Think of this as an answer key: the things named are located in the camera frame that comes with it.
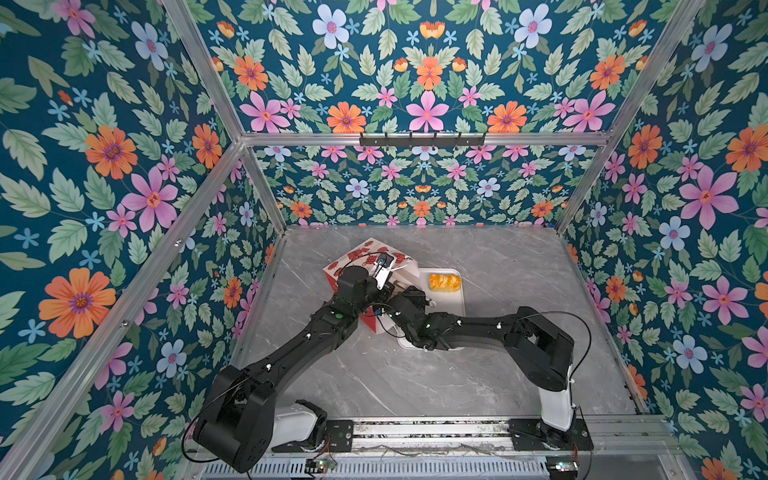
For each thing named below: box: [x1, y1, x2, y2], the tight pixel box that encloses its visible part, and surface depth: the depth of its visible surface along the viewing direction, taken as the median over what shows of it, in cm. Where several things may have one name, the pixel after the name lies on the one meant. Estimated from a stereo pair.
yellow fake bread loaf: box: [429, 273, 462, 292], surface depth 101 cm
